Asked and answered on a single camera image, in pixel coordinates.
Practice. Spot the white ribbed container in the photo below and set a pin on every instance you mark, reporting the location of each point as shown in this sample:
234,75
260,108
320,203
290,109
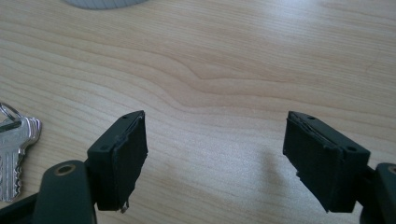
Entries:
104,3

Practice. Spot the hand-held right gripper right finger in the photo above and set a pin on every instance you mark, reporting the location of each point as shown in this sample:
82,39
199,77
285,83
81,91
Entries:
323,165

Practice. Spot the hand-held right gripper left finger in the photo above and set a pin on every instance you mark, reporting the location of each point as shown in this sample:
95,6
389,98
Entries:
120,165

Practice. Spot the silver keys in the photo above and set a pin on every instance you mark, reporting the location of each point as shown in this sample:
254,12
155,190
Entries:
14,155

